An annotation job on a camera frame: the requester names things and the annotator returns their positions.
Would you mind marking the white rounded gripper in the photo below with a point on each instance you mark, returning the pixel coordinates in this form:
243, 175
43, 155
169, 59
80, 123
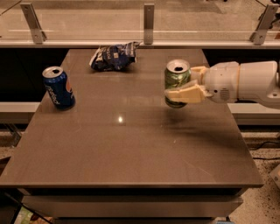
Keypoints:
222, 81

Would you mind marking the green soda can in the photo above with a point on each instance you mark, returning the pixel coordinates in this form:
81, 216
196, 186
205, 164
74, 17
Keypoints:
176, 74

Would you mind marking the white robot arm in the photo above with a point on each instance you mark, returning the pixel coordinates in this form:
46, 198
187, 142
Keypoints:
258, 82

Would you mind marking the blue crumpled chip bag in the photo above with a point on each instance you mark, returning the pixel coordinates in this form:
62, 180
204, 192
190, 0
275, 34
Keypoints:
114, 57

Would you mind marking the blue Pepsi can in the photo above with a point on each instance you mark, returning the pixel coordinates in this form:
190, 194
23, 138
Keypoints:
58, 87

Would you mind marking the grey table drawer front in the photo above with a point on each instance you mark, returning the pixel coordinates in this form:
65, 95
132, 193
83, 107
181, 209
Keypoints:
133, 206

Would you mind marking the colourful package under table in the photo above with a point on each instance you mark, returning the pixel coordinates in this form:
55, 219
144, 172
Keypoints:
27, 217

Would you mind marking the middle metal railing bracket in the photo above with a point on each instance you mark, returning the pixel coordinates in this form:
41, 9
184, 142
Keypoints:
148, 23

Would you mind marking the left metal railing bracket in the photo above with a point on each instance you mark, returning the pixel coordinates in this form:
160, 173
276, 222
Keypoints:
37, 33

